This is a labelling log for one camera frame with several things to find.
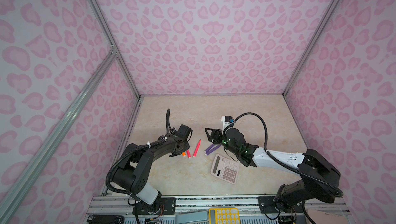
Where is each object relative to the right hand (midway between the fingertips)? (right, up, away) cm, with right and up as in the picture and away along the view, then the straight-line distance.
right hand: (209, 129), depth 80 cm
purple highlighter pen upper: (0, -14, +12) cm, 18 cm away
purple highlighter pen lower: (+3, -14, +11) cm, 18 cm away
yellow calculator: (+6, -38, -11) cm, 40 cm away
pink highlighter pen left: (-11, -16, +10) cm, 22 cm away
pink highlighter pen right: (-7, -13, +13) cm, 19 cm away
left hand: (-14, -11, +13) cm, 22 cm away
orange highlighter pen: (-14, -16, +10) cm, 24 cm away
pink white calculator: (+9, -22, +3) cm, 24 cm away
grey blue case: (-7, -36, -13) cm, 39 cm away
